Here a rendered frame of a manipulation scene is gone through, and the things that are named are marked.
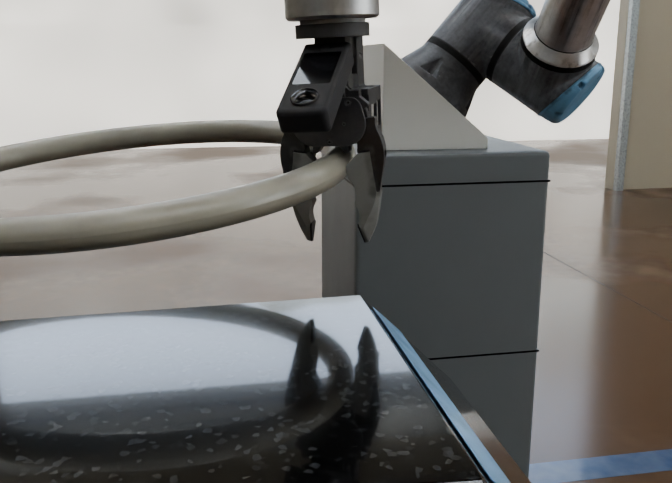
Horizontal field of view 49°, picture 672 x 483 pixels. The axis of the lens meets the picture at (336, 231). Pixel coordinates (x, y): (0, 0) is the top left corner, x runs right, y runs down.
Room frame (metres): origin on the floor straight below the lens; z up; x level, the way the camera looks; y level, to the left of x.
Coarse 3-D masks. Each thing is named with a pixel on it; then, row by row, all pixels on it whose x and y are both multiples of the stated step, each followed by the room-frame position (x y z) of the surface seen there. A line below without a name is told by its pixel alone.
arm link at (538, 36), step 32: (576, 0) 1.37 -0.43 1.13; (608, 0) 1.38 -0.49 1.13; (544, 32) 1.45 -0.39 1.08; (576, 32) 1.41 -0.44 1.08; (512, 64) 1.53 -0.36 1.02; (544, 64) 1.45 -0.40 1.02; (576, 64) 1.44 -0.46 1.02; (512, 96) 1.58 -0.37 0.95; (544, 96) 1.49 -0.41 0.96; (576, 96) 1.47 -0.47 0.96
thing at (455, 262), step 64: (384, 192) 1.41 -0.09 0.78; (448, 192) 1.43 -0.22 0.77; (512, 192) 1.46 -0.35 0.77; (384, 256) 1.41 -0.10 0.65; (448, 256) 1.43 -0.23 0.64; (512, 256) 1.46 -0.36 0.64; (448, 320) 1.43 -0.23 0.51; (512, 320) 1.46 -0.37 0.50; (512, 384) 1.46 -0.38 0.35; (512, 448) 1.46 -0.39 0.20
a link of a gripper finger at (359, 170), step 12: (360, 156) 0.71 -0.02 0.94; (348, 168) 0.71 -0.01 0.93; (360, 168) 0.71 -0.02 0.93; (372, 168) 0.70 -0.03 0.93; (360, 180) 0.71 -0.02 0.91; (372, 180) 0.70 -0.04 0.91; (360, 192) 0.71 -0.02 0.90; (372, 192) 0.70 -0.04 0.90; (360, 204) 0.71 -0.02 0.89; (372, 204) 0.70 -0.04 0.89; (360, 216) 0.71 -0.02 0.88; (372, 216) 0.71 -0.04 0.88; (360, 228) 0.71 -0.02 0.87; (372, 228) 0.71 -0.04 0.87
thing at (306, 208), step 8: (296, 152) 0.72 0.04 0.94; (312, 152) 0.74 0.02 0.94; (296, 160) 0.72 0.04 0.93; (304, 160) 0.72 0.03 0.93; (312, 160) 0.72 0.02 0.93; (296, 168) 0.72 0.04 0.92; (312, 200) 0.72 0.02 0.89; (296, 208) 0.72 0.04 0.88; (304, 208) 0.72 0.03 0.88; (312, 208) 0.73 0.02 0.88; (296, 216) 0.73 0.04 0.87; (304, 216) 0.72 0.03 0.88; (312, 216) 0.73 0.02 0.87; (304, 224) 0.72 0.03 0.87; (312, 224) 0.72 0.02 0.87; (304, 232) 0.73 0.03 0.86; (312, 232) 0.73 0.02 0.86; (312, 240) 0.73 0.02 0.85
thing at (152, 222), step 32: (128, 128) 1.00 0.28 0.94; (160, 128) 1.00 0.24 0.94; (192, 128) 1.00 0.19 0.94; (224, 128) 0.98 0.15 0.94; (256, 128) 0.96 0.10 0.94; (0, 160) 0.89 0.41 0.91; (32, 160) 0.93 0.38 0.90; (320, 160) 0.69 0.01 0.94; (224, 192) 0.59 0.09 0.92; (256, 192) 0.60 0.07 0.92; (288, 192) 0.62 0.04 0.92; (320, 192) 0.66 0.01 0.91; (0, 224) 0.55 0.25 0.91; (32, 224) 0.54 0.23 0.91; (64, 224) 0.54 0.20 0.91; (96, 224) 0.54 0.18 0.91; (128, 224) 0.55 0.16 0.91; (160, 224) 0.55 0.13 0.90; (192, 224) 0.56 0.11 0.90; (224, 224) 0.58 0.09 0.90; (0, 256) 0.55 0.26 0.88
